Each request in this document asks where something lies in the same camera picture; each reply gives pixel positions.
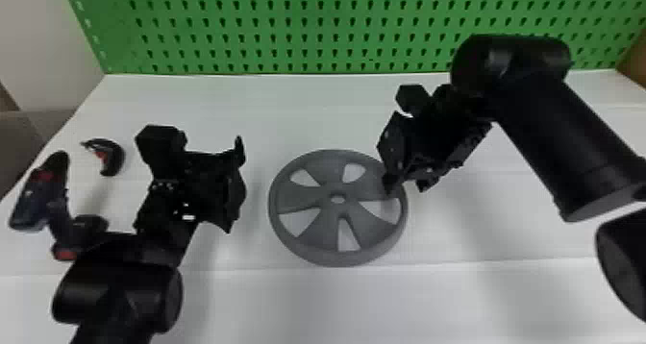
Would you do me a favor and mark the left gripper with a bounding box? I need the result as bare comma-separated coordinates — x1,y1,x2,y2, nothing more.
182,135,248,234

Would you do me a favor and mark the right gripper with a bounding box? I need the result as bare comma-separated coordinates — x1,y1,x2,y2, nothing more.
376,101,457,196

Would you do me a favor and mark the grey wheel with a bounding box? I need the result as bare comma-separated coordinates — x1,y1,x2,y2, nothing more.
267,148,410,268

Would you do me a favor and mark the black and red tool part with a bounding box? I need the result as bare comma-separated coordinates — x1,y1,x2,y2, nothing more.
80,137,126,178

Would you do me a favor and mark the drill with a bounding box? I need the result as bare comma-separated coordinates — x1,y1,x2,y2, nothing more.
8,150,111,262

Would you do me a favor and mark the cardboard box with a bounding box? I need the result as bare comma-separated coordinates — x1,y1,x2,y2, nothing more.
616,31,646,88

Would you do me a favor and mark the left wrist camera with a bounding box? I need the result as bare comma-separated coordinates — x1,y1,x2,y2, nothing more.
134,124,189,183

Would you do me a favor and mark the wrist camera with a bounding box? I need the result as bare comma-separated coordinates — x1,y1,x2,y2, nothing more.
395,84,432,117
134,124,189,183

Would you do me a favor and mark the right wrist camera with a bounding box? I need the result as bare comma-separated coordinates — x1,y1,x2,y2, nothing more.
395,84,432,117

